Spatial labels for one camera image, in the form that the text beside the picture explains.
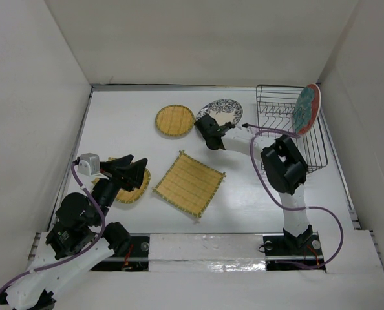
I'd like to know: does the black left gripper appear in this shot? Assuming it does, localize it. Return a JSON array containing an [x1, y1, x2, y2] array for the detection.
[[92, 154, 147, 225]]

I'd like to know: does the blue and white floral plate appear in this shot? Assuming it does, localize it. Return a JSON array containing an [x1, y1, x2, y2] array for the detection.
[[195, 99, 243, 125]]

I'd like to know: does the red and teal floral plate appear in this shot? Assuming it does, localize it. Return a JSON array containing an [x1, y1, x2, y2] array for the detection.
[[292, 83, 321, 136]]

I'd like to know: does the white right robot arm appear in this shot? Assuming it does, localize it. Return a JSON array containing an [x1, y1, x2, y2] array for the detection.
[[195, 114, 312, 254]]

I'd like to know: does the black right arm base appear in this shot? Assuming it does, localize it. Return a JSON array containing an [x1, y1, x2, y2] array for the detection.
[[258, 232, 325, 271]]

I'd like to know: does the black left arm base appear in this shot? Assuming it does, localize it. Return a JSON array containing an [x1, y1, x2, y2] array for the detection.
[[91, 234, 150, 272]]

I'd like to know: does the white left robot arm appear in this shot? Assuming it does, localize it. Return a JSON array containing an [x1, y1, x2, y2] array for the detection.
[[0, 153, 148, 309]]

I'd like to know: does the rounded bamboo tray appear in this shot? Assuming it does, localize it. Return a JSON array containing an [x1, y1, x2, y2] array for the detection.
[[94, 168, 151, 204]]

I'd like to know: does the round bamboo tray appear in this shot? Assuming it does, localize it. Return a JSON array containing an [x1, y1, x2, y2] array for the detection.
[[155, 105, 195, 137]]

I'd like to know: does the square bamboo mat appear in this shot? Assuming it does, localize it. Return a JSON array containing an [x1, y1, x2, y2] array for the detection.
[[153, 150, 226, 219]]

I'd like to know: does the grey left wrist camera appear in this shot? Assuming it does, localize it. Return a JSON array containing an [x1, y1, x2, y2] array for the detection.
[[76, 153, 101, 176]]

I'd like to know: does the grey wire dish rack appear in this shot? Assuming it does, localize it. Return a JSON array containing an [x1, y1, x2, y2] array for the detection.
[[256, 85, 328, 173]]

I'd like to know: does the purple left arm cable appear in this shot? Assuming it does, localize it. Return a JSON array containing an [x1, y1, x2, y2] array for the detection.
[[0, 158, 107, 307]]

